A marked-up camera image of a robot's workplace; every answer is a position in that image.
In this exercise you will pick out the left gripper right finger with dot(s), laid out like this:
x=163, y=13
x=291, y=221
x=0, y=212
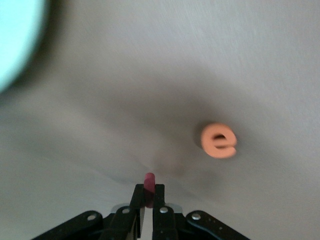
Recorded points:
x=165, y=225

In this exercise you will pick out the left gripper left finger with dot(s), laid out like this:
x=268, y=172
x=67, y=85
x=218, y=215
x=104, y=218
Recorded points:
x=120, y=225

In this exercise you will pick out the dark red letter l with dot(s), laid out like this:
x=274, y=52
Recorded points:
x=149, y=180

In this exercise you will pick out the orange letter e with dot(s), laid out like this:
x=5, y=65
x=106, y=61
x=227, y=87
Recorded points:
x=207, y=142

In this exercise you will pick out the green plate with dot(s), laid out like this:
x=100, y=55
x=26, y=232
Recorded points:
x=15, y=37

